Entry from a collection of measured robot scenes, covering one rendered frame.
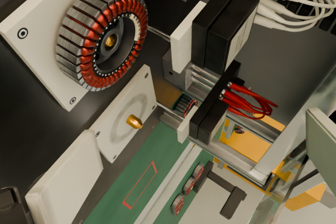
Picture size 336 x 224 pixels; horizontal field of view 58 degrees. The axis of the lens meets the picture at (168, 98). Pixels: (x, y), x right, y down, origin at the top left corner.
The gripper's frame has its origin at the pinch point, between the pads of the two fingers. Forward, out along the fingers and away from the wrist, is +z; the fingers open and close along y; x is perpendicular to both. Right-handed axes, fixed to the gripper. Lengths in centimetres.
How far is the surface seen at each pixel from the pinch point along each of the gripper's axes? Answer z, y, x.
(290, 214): 432, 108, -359
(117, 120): 29.4, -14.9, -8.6
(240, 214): 426, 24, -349
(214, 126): 30.2, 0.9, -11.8
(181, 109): 65, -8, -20
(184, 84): 40.7, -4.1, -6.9
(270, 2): 21.5, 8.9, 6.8
